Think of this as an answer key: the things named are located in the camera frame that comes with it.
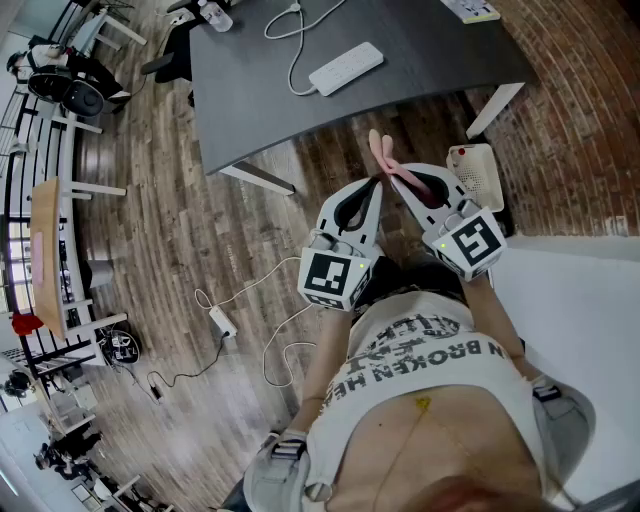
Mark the person's right forearm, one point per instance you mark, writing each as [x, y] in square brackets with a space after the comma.
[492, 320]

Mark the white perforated plastic basket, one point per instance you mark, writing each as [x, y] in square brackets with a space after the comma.
[480, 175]

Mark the person's left forearm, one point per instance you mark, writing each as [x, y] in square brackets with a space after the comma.
[327, 360]

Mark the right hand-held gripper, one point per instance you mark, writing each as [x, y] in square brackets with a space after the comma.
[472, 242]

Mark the red cloth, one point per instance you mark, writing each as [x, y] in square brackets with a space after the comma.
[25, 324]

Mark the black bag with white print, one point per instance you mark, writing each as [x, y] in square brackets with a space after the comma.
[120, 345]

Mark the yellow-edged booklet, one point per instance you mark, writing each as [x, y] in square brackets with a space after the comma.
[472, 11]

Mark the white table leg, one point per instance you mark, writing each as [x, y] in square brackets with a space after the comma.
[495, 110]
[260, 177]

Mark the white framed table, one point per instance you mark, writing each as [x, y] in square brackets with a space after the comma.
[107, 25]

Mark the grey waste bin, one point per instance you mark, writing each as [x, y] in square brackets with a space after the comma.
[100, 272]

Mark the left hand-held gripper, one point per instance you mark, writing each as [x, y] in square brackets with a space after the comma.
[327, 277]

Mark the small white floor power strip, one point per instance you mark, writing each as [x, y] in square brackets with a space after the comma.
[223, 322]

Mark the clear water bottle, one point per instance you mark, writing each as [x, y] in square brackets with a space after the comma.
[217, 17]

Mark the person's black skirt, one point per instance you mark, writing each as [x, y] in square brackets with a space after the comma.
[415, 275]

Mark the wooden side table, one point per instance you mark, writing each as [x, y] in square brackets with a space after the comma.
[47, 250]

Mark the black office chair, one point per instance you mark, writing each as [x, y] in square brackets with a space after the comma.
[175, 55]

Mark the person's white printed shirt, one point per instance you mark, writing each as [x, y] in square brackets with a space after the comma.
[425, 325]

